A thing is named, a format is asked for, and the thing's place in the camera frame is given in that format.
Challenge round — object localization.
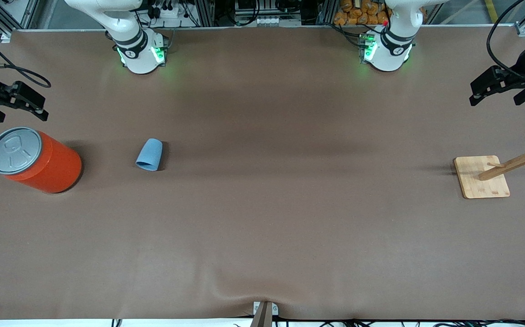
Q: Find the light blue plastic cup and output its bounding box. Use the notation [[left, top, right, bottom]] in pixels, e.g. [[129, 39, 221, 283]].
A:
[[135, 139, 163, 172]]

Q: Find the orange can with grey lid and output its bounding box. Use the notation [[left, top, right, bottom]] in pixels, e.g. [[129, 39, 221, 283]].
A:
[[0, 127, 83, 194]]

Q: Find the wooden mug tree stand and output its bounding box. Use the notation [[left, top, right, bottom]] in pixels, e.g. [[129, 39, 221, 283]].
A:
[[453, 125, 525, 199]]

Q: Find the bag of orange snacks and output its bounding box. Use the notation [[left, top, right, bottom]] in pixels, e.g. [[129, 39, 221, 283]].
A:
[[334, 0, 391, 26]]

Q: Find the white power strip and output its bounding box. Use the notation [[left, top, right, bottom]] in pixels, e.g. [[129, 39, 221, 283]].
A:
[[151, 2, 185, 20]]

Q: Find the brown table cloth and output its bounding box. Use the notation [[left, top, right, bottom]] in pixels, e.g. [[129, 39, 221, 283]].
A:
[[0, 25, 525, 321]]

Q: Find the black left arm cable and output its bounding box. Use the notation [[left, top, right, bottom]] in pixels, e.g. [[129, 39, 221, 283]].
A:
[[486, 0, 525, 80]]

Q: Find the grey metal camera bracket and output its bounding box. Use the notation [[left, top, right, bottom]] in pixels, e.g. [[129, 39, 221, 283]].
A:
[[250, 301, 279, 327]]

